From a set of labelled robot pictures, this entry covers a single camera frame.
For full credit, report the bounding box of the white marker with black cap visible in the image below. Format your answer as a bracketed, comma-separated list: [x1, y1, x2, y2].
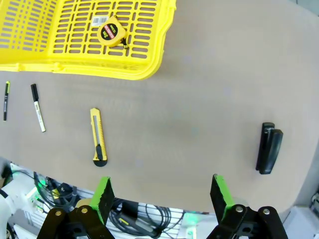
[30, 83, 47, 133]

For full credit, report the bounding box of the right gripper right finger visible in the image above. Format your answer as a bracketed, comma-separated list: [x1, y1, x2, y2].
[206, 174, 289, 239]

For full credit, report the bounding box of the yellow plastic shopping basket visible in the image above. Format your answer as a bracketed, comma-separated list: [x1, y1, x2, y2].
[0, 0, 177, 81]

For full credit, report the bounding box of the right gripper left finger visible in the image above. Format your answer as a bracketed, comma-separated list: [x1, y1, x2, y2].
[37, 176, 116, 239]

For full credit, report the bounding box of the black stapler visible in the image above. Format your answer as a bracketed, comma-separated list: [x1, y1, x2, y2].
[255, 121, 284, 175]

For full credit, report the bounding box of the yellow tape measure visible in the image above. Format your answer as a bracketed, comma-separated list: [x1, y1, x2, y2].
[97, 15, 130, 49]

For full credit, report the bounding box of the black cable with yellow band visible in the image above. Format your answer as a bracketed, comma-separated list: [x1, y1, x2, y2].
[32, 171, 78, 215]

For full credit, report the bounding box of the white power strip green light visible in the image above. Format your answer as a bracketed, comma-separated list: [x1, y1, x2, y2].
[24, 183, 48, 215]

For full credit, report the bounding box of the black pen with yellow cap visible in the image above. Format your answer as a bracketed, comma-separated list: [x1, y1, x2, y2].
[3, 81, 11, 122]

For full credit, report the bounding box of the black coiled cable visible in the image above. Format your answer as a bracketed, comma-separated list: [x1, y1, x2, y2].
[107, 201, 185, 239]

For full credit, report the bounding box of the yellow utility knife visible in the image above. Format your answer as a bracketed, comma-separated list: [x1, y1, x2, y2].
[89, 107, 109, 168]

